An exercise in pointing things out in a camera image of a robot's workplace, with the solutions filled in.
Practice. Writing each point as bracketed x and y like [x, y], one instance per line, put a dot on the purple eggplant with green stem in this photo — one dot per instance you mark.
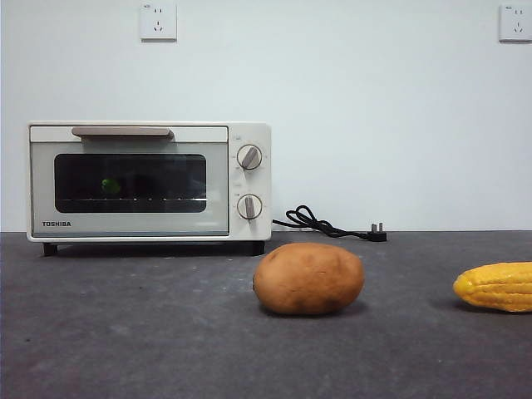
[109, 185]

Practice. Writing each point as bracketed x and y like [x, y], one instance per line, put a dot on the beige oven knob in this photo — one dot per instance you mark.
[249, 157]
[249, 206]

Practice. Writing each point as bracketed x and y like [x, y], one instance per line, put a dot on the white toaster oven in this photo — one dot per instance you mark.
[248, 183]

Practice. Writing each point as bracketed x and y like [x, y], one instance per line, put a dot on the brown potato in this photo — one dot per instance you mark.
[308, 278]

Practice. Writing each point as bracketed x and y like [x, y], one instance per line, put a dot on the yellow corn cob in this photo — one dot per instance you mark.
[498, 287]

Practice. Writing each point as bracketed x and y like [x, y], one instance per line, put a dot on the white wall socket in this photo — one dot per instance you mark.
[158, 23]
[515, 23]

